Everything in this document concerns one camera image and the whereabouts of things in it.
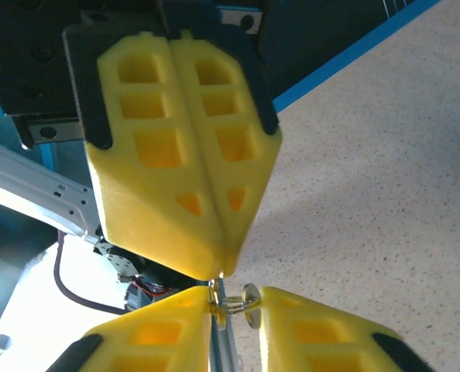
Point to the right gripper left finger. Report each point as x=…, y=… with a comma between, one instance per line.
x=148, y=333

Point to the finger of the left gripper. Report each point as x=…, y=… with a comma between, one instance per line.
x=249, y=174
x=156, y=221

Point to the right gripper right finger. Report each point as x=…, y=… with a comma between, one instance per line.
x=315, y=333

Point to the blue table edge strip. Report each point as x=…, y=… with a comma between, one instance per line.
x=350, y=54

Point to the long aluminium base rail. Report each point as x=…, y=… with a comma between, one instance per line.
x=223, y=348

